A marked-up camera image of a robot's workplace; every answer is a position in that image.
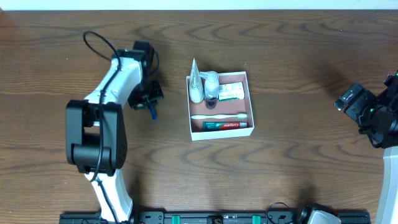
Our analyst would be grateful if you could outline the green toothbrush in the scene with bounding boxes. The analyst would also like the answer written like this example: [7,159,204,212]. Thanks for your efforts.
[190,113,248,119]

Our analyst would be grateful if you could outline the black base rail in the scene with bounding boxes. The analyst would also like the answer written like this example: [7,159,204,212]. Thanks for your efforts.
[58,202,373,224]

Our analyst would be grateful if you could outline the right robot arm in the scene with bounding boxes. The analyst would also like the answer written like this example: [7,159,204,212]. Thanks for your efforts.
[333,73,397,223]

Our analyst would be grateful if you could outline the blue disposable razor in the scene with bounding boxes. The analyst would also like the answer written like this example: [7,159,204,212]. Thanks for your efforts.
[149,105,157,121]

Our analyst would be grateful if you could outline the white Pantene tube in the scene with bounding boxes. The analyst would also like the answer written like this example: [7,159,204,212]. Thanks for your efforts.
[188,58,204,103]

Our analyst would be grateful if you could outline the white box with pink interior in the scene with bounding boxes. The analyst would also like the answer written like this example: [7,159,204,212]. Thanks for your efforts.
[186,72,254,141]

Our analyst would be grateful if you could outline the clear bottle with dark cap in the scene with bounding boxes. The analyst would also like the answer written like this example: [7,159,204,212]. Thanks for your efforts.
[200,71,220,110]

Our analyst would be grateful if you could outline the green white soap packet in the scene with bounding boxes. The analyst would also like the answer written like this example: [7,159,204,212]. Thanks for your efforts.
[218,82,245,101]

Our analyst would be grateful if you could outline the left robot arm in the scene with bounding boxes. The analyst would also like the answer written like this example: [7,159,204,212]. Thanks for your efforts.
[59,41,164,223]

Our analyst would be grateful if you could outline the Colgate toothpaste tube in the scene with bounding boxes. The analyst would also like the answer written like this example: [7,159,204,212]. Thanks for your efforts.
[203,121,248,132]

